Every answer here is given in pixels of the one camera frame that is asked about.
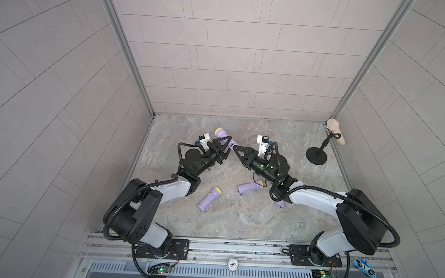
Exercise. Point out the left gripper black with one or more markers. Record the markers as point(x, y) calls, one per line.
point(215, 152)

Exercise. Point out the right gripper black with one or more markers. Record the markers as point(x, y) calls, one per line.
point(250, 159)

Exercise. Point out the purple flashlight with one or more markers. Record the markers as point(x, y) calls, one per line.
point(209, 199)
point(221, 133)
point(256, 185)
point(280, 204)

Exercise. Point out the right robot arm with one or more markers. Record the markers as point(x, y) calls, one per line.
point(362, 227)

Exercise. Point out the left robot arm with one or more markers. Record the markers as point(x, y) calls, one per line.
point(131, 216)

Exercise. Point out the black round stand base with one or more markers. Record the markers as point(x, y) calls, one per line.
point(316, 156)

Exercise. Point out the beige microphone on stand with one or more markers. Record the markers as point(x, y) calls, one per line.
point(334, 127)

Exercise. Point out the left circuit board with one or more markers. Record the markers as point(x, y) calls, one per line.
point(160, 269)

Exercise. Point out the blue tag sticker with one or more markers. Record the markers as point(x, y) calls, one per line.
point(363, 266)

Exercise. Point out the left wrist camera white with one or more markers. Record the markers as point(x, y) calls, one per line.
point(204, 140)

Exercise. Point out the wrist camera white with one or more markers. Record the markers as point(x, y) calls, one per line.
point(204, 140)
point(263, 142)

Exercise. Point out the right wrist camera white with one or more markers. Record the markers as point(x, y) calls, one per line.
point(263, 142)

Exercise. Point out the aluminium rail frame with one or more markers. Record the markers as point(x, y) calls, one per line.
point(217, 251)

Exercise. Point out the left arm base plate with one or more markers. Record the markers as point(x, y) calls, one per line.
point(175, 249)

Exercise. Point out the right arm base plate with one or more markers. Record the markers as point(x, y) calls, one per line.
point(302, 255)

